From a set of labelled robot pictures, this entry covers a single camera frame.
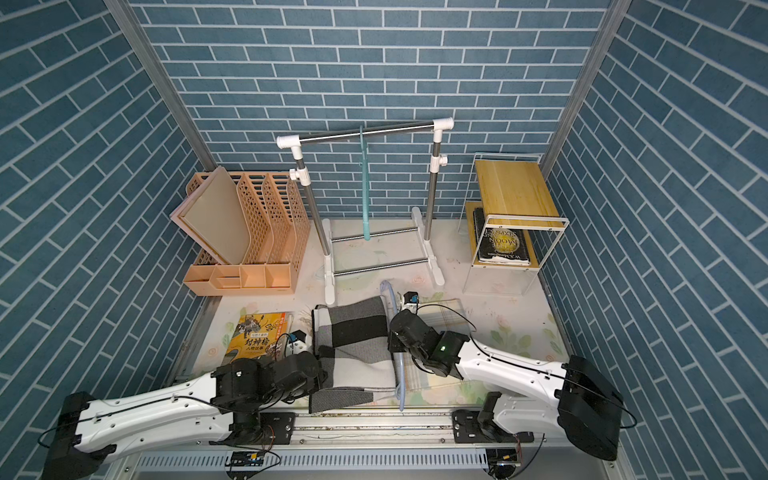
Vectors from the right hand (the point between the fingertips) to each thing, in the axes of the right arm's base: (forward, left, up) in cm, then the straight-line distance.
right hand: (391, 331), depth 80 cm
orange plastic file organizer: (+40, +49, -8) cm, 64 cm away
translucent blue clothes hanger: (-12, -3, -5) cm, 14 cm away
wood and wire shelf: (+34, -31, +23) cm, 51 cm away
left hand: (-14, +12, -2) cm, 19 cm away
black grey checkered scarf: (-3, +10, -7) cm, 13 cm away
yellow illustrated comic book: (-1, +40, -9) cm, 41 cm away
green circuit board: (-30, +33, -13) cm, 47 cm away
